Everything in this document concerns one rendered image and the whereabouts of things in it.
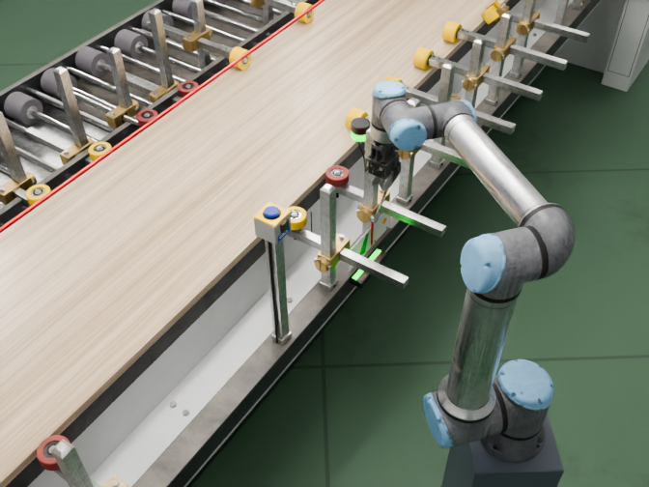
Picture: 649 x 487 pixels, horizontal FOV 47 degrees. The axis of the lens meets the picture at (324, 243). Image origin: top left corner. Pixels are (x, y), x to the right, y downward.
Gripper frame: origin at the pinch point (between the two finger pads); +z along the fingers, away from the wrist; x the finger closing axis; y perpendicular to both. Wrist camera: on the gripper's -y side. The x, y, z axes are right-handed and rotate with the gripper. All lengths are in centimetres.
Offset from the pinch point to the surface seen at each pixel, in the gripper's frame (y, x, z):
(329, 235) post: 21.9, -6.1, 7.0
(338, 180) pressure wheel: -5.9, -20.9, 11.5
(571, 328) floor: -70, 58, 101
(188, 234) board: 41, -46, 13
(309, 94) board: -43, -58, 12
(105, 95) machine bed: -18, -148, 31
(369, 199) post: -3.1, -7.1, 11.4
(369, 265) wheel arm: 16.9, 5.3, 17.9
